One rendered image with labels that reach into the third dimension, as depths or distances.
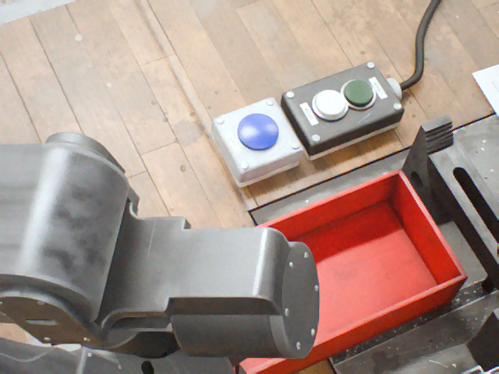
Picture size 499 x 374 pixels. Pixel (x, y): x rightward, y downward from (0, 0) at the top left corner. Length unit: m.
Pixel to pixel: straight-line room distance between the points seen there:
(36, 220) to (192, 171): 0.53
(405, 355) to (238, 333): 0.45
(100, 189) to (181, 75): 0.57
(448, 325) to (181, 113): 0.33
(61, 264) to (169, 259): 0.06
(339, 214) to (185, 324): 0.47
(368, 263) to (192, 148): 0.21
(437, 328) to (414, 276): 0.05
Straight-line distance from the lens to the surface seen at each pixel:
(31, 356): 0.70
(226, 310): 0.47
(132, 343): 0.50
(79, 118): 1.00
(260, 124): 0.95
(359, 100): 0.98
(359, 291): 0.92
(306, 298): 0.49
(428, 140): 0.92
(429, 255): 0.93
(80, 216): 0.45
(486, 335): 0.89
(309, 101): 0.98
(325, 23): 1.08
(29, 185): 0.45
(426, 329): 0.93
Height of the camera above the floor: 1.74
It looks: 61 degrees down
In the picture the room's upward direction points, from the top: 10 degrees clockwise
